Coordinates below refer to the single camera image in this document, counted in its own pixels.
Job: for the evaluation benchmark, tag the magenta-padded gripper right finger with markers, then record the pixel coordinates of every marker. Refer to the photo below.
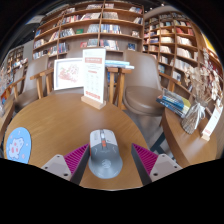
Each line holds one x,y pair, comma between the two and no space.
148,160

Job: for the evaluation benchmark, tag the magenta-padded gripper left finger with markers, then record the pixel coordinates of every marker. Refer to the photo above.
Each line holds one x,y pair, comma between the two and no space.
75,160

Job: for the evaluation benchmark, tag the grey computer mouse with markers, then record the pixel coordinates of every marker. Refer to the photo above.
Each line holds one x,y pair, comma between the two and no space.
105,156

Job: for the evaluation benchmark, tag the round blue mouse pad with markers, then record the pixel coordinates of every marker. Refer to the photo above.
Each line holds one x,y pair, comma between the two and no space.
18,145

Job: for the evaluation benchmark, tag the round wooden side table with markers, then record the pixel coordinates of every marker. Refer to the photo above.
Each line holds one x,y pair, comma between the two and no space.
5,120
190,146

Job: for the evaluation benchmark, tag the glass vase with beige flowers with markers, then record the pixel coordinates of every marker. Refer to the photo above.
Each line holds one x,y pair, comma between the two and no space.
193,116

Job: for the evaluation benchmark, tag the stack of books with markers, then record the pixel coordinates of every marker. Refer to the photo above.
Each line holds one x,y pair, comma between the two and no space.
173,101

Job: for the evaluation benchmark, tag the small white table sign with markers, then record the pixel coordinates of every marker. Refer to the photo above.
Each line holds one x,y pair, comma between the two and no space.
213,121

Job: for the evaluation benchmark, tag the white sign on wooden base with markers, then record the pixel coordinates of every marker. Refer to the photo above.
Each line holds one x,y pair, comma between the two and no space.
94,76

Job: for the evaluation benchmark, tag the white framed pink print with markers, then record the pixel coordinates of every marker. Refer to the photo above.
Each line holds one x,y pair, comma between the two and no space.
68,74

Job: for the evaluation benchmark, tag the light blue books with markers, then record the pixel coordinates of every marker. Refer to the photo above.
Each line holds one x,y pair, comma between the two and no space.
118,64

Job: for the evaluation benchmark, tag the small distant bookshelf unit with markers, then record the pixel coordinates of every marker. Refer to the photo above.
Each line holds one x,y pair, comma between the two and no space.
15,60

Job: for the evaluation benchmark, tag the tall wooden bookshelf unit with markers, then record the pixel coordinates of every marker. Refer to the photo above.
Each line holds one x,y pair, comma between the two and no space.
176,43

